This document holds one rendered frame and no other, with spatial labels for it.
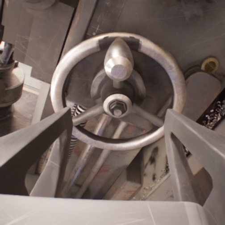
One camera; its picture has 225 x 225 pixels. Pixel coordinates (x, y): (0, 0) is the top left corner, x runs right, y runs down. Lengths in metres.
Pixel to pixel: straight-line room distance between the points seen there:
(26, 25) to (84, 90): 0.15
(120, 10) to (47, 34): 0.12
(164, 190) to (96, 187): 0.38
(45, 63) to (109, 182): 0.62
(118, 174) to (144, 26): 0.62
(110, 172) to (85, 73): 0.52
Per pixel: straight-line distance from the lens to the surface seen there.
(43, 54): 0.36
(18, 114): 1.04
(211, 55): 0.38
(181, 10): 0.34
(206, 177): 1.06
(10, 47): 0.82
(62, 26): 0.34
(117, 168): 0.80
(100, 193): 0.94
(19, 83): 0.89
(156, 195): 0.62
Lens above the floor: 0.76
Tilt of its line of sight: 12 degrees down
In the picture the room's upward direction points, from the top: 69 degrees counter-clockwise
